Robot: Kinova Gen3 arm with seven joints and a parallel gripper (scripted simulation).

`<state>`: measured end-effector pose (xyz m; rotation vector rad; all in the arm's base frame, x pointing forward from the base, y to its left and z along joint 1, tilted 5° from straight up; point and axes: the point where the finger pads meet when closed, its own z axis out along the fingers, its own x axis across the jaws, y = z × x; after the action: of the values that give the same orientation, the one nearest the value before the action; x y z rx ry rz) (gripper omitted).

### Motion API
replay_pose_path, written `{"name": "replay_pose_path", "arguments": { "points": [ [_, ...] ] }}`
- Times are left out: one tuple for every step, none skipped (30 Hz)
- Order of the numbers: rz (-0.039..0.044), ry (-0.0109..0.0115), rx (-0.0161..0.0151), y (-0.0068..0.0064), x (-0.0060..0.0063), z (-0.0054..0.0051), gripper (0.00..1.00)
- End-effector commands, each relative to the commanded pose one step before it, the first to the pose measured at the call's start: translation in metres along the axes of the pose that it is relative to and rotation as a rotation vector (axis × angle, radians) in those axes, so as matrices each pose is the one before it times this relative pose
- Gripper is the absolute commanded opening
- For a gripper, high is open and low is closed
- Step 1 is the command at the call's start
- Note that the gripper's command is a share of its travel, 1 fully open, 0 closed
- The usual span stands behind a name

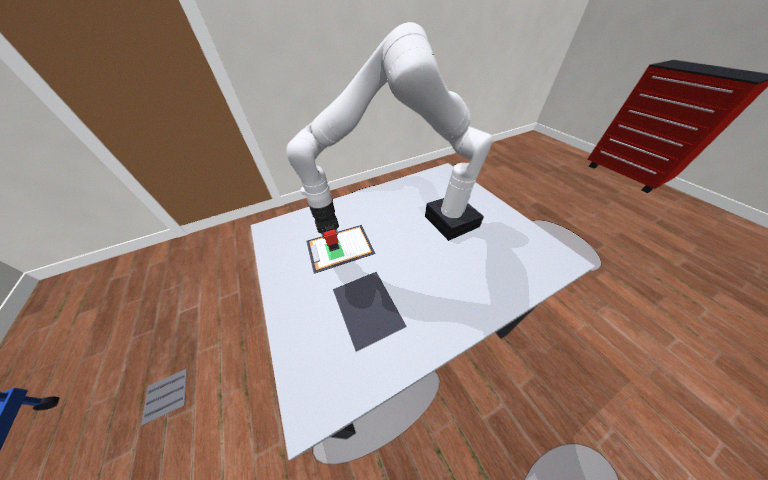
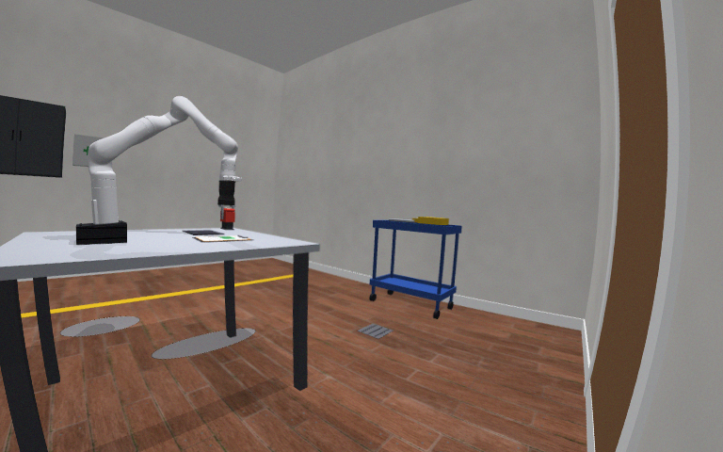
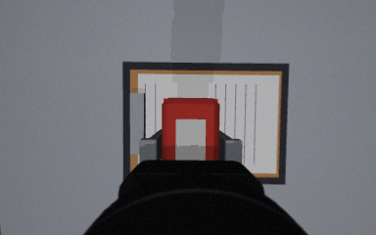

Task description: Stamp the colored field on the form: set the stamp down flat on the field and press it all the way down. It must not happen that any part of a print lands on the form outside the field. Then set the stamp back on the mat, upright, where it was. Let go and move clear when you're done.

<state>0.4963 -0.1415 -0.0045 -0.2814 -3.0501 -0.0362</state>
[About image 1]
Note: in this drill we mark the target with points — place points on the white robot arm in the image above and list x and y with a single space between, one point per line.
406 61

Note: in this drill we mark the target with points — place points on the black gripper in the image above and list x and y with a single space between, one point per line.
322 209

